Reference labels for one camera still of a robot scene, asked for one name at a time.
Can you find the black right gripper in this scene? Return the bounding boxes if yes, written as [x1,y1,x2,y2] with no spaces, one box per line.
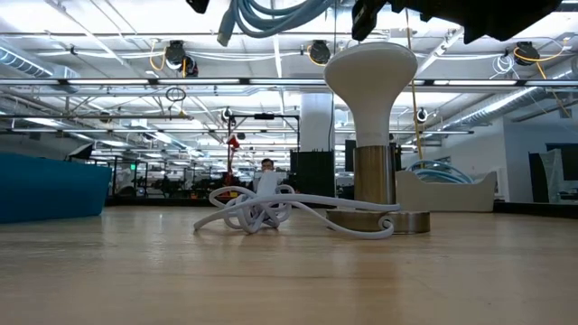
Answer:
[387,0,564,46]

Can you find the light blue USB cable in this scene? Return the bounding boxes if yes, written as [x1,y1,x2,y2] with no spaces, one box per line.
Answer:
[406,159,475,185]
[216,0,339,48]

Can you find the white building column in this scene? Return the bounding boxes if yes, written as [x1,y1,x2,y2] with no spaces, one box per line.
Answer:
[299,92,335,153]

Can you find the white plastic bin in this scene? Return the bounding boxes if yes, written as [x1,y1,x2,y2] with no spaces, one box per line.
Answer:
[395,169,498,213]

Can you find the black equipment cabinet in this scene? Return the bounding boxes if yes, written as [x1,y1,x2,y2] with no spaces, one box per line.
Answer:
[288,150,336,199]

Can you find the teal blue plastic bin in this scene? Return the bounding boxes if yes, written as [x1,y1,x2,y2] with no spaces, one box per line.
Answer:
[0,152,113,225]

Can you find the black ceiling cable reel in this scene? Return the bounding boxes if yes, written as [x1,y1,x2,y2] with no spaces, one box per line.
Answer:
[163,39,200,79]
[308,39,333,66]
[513,40,542,68]

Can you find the yellow hanging cord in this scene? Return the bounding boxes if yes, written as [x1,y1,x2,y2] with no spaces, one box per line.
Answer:
[403,8,426,163]

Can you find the hanging black wire loop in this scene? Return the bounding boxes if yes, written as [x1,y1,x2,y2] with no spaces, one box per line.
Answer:
[164,86,187,103]

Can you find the silver ventilation duct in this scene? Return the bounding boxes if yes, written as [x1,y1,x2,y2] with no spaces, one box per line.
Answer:
[440,56,578,133]
[0,44,80,94]

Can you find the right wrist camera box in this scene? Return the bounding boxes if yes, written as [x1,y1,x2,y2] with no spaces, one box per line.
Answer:
[350,0,390,43]

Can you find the black metal gantry frame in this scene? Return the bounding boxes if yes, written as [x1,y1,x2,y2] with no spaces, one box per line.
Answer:
[228,113,302,153]

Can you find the white lamp power cord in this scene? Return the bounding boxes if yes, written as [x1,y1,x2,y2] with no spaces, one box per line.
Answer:
[192,170,402,241]

